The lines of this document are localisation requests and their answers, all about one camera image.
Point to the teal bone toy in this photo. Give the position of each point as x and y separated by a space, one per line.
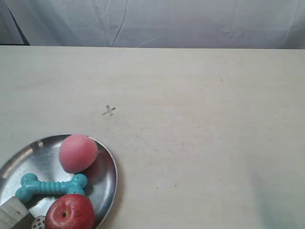
30 186

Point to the pink peach ball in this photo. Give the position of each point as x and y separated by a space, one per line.
76 153

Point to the wooden cube block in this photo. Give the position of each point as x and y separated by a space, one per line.
13 215

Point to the round metal plate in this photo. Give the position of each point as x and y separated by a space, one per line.
41 158

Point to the red apple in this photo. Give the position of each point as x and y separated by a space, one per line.
72 211

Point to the white backdrop cloth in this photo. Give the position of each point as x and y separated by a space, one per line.
154 23

